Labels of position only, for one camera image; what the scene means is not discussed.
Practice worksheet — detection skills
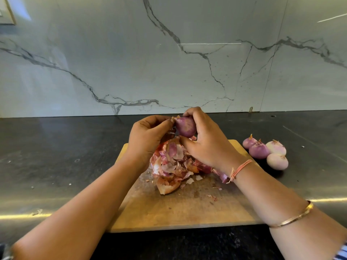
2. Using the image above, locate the person's left hand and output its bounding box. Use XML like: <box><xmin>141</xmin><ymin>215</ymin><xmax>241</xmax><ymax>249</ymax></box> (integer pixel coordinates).
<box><xmin>126</xmin><ymin>115</ymin><xmax>174</xmax><ymax>168</ymax></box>

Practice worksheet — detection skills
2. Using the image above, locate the person's right hand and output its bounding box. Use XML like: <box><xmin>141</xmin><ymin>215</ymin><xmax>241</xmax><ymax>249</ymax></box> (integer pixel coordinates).
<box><xmin>179</xmin><ymin>107</ymin><xmax>249</xmax><ymax>174</ymax></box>

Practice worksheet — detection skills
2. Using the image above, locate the red onion with pale patch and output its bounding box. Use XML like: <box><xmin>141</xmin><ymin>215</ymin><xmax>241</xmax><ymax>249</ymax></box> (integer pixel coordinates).
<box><xmin>172</xmin><ymin>115</ymin><xmax>198</xmax><ymax>139</ymax></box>

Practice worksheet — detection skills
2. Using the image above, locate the pile of onion peels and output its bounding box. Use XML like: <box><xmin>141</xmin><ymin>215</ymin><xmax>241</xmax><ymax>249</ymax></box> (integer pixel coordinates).
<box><xmin>149</xmin><ymin>133</ymin><xmax>231</xmax><ymax>195</ymax></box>

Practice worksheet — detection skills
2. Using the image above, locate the small red onion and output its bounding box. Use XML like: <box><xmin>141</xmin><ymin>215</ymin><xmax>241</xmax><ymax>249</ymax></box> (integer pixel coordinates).
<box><xmin>242</xmin><ymin>134</ymin><xmax>258</xmax><ymax>150</ymax></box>

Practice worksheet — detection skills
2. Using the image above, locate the brownish red onion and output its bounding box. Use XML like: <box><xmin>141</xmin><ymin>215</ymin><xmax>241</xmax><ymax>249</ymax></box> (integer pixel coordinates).
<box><xmin>266</xmin><ymin>139</ymin><xmax>287</xmax><ymax>156</ymax></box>

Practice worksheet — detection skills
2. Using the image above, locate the person's left forearm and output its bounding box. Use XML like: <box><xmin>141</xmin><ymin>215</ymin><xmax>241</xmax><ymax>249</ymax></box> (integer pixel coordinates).
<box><xmin>12</xmin><ymin>159</ymin><xmax>144</xmax><ymax>260</ymax></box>

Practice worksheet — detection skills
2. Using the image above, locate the person's right forearm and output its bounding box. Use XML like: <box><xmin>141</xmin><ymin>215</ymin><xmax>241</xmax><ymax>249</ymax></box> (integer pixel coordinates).
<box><xmin>232</xmin><ymin>160</ymin><xmax>347</xmax><ymax>260</ymax></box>

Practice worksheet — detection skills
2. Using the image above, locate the wooden cutting board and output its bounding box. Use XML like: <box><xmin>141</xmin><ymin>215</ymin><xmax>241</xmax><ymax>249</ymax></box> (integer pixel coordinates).
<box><xmin>108</xmin><ymin>139</ymin><xmax>265</xmax><ymax>233</ymax></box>

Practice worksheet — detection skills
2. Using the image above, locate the gold bangle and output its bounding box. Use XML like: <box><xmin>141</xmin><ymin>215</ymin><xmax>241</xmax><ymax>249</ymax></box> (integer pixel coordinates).
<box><xmin>269</xmin><ymin>200</ymin><xmax>314</xmax><ymax>230</ymax></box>

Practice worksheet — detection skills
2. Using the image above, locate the black white plaid sleeve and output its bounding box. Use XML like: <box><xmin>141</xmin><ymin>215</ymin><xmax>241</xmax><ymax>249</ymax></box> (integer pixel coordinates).
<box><xmin>0</xmin><ymin>243</ymin><xmax>14</xmax><ymax>260</ymax></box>

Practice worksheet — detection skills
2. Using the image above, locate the orange thread bracelet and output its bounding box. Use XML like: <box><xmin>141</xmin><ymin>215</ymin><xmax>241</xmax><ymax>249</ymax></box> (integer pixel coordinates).
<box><xmin>227</xmin><ymin>159</ymin><xmax>254</xmax><ymax>185</ymax></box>

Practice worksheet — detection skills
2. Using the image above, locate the white wall switch plate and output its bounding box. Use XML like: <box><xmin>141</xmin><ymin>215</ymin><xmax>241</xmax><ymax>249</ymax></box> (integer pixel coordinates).
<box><xmin>0</xmin><ymin>0</ymin><xmax>16</xmax><ymax>25</ymax></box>

